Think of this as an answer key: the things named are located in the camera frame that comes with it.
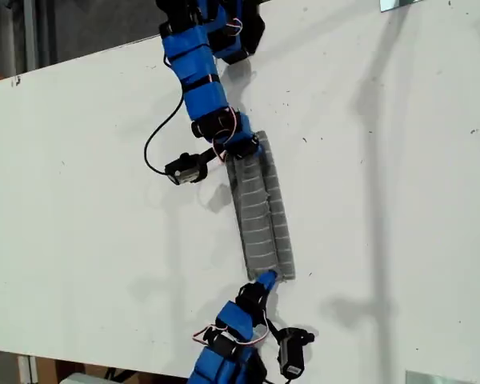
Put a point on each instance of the grey striped towel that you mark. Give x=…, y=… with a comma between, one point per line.
x=260, y=212

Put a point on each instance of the white plastic box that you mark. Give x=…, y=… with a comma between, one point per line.
x=84, y=379

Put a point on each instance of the shiny metal plate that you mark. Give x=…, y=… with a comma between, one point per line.
x=400, y=4

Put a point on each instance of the white table leg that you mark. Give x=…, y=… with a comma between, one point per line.
x=27, y=370

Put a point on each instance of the short black camera stalk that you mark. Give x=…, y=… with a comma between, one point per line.
x=273, y=328
x=212, y=155

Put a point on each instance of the black camera box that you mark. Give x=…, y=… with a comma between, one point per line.
x=291, y=358
x=184, y=170

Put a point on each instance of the grey metal post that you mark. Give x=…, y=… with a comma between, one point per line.
x=30, y=36

